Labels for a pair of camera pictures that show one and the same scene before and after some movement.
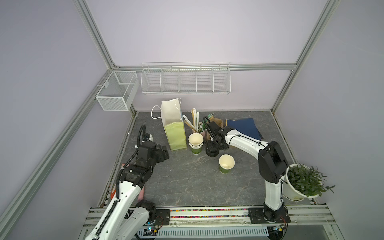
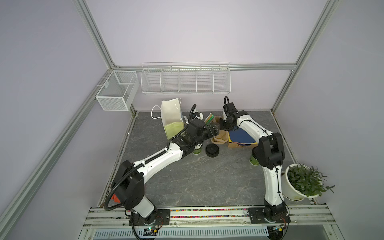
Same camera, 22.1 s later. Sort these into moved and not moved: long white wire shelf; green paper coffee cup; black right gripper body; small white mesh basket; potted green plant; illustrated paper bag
Moved: green paper coffee cup; black right gripper body
Not moved: small white mesh basket; potted green plant; illustrated paper bag; long white wire shelf
